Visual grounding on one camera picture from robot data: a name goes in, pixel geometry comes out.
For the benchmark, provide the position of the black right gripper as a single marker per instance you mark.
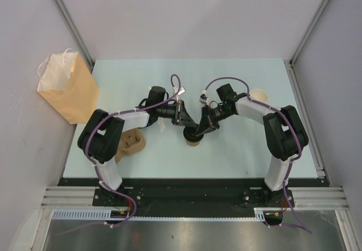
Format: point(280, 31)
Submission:
point(206, 121)

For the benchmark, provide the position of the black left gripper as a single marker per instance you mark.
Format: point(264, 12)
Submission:
point(181, 117)

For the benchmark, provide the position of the black plastic cup lid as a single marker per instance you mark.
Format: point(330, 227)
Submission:
point(190, 136)

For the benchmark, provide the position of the single brown paper cup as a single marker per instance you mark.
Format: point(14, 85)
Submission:
point(193, 143)

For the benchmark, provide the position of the brown paper bag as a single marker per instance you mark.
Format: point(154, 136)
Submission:
point(67, 84)

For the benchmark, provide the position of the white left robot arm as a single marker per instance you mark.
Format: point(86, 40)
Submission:
point(100, 137)

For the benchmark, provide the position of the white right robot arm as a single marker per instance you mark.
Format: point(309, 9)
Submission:
point(284, 132)

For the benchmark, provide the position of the brown pulp cup carrier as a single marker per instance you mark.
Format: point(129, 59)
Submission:
point(131, 142)

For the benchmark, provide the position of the stack of brown paper cups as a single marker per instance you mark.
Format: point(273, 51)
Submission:
point(259, 95)

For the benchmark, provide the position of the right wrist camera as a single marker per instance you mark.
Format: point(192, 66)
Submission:
point(204, 98)

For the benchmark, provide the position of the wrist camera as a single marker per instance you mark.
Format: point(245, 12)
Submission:
point(204, 98)
point(180, 90)

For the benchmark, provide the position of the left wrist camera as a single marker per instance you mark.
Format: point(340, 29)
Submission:
point(180, 90)

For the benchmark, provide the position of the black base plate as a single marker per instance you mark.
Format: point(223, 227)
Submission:
point(241, 192)

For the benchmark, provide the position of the aluminium frame rail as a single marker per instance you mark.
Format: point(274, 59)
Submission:
point(313, 198)

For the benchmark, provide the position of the white slotted cable duct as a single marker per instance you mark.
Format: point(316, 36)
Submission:
point(82, 214)

